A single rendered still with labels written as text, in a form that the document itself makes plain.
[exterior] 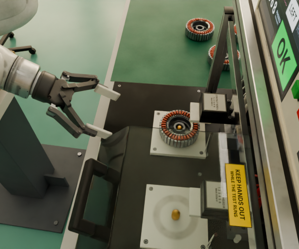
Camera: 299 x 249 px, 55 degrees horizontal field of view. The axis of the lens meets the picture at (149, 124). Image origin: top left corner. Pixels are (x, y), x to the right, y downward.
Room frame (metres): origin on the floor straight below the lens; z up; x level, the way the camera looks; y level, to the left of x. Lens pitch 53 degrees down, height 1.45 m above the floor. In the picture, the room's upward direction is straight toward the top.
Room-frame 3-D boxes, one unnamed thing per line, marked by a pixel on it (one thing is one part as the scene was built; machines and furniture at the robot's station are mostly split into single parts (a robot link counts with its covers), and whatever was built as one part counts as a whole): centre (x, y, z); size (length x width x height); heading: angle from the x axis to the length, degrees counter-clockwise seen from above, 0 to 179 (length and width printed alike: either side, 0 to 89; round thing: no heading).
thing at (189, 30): (0.98, -0.20, 0.77); 0.11 x 0.11 x 0.04
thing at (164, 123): (0.47, -0.08, 0.80); 0.11 x 0.11 x 0.04
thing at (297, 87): (0.26, -0.19, 1.18); 0.02 x 0.01 x 0.02; 175
